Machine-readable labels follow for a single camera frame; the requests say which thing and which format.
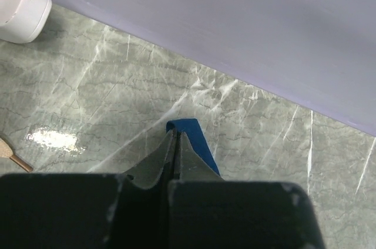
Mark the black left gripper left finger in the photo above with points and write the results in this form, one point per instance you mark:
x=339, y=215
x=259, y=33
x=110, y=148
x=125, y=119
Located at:
x=147, y=173

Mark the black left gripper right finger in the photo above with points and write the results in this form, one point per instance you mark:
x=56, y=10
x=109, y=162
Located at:
x=189, y=166

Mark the blue t-shirt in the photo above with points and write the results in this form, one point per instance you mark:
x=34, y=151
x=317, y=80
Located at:
x=192, y=128

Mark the wooden stick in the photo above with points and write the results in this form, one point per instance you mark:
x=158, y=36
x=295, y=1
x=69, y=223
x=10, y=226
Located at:
x=7, y=152

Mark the white clothes rack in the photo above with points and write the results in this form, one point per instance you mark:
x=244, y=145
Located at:
x=23, y=20

